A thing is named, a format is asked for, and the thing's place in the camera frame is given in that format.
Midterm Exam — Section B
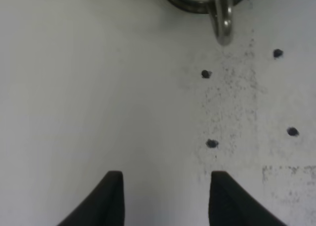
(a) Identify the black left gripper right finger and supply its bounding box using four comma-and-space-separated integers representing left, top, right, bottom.
208, 171, 285, 226

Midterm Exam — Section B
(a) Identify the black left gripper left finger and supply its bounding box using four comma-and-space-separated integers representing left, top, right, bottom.
59, 171, 125, 226

